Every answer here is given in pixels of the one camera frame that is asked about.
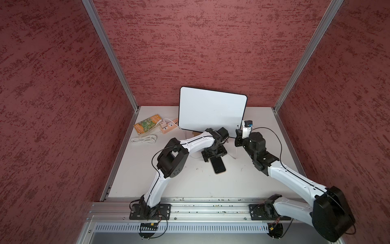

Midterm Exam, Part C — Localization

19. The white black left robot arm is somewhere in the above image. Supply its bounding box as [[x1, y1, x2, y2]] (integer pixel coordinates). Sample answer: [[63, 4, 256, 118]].
[[129, 127, 229, 220]]

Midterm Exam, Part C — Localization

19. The white board black frame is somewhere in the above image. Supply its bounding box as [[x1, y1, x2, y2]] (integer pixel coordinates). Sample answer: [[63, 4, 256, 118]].
[[178, 86, 247, 138]]

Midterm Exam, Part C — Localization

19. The orange paperback book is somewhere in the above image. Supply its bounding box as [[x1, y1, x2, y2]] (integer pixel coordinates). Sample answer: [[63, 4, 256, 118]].
[[134, 114, 162, 135]]

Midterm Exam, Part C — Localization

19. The pink power strip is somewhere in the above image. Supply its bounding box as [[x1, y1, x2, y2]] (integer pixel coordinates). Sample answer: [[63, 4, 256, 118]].
[[160, 118, 178, 134]]

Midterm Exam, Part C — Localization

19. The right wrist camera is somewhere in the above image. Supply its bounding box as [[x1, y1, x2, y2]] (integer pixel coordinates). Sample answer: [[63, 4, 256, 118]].
[[242, 120, 253, 139]]

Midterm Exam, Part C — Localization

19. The aluminium corner post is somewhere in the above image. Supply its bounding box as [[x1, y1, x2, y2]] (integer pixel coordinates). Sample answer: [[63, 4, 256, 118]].
[[273, 0, 344, 114], [82, 0, 139, 112]]

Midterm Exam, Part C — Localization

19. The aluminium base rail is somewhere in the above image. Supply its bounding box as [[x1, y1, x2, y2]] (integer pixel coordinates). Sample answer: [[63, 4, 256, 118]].
[[88, 196, 333, 223]]

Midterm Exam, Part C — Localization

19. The wooden board stand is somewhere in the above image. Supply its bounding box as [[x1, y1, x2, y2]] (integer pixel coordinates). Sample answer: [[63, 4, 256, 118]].
[[192, 131, 202, 137]]

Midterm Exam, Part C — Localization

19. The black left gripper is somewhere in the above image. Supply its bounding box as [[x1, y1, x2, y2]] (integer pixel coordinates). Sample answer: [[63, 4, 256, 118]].
[[201, 143, 227, 161]]

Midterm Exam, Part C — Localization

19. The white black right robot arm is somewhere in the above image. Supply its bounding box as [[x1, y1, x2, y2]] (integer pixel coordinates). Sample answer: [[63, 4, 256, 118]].
[[235, 129, 355, 243]]

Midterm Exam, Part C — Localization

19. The aluminium right corner post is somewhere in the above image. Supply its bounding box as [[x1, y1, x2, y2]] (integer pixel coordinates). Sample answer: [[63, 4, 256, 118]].
[[273, 0, 344, 114]]

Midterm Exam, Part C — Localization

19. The white coiled power cord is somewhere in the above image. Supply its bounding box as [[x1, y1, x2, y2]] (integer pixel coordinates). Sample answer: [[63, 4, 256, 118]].
[[130, 134, 158, 145]]

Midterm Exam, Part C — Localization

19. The black phone pink case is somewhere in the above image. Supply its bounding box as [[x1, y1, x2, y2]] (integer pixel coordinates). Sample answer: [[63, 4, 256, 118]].
[[210, 157, 226, 174]]

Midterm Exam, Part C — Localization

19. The pink USB charger adapter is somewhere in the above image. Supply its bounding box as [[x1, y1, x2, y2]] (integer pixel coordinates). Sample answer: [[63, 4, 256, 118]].
[[160, 121, 167, 128]]

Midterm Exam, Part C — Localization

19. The aluminium left corner post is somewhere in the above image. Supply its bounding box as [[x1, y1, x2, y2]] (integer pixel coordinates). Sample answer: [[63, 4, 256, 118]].
[[82, 0, 139, 112]]

